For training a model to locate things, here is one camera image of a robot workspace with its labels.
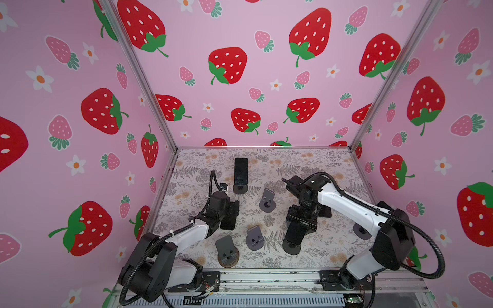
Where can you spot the far right grey stand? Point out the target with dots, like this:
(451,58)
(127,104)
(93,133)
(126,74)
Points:
(361,232)

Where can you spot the grey front middle stand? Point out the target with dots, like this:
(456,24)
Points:
(254,238)

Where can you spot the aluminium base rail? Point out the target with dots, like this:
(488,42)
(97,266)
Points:
(298,288)

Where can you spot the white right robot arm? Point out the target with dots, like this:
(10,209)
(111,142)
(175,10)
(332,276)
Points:
(318,196)

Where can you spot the middle grey round stand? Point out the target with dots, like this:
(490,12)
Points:
(267,202)

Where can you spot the wooden base grey stand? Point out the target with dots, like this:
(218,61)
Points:
(228,254)

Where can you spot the black phone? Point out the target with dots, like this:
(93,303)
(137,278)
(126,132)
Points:
(232,212)
(296,231)

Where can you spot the dark front right stand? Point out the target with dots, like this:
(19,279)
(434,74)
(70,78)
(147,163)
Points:
(291,248)

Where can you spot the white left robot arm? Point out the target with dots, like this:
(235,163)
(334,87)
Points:
(153,267)

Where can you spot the back black round stand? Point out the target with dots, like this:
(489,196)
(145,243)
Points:
(240,189)

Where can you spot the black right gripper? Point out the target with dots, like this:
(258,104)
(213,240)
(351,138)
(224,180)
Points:
(302,222)

